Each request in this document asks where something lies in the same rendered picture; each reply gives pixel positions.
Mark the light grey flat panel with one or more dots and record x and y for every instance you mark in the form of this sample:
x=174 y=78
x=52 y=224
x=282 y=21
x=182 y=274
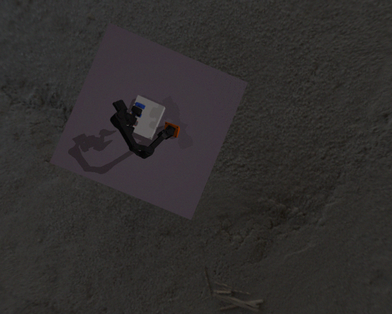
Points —
x=150 y=117

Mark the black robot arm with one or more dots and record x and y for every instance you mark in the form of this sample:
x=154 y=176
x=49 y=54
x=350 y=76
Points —
x=121 y=119

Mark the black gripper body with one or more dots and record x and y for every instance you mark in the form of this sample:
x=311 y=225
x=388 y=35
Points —
x=135 y=110

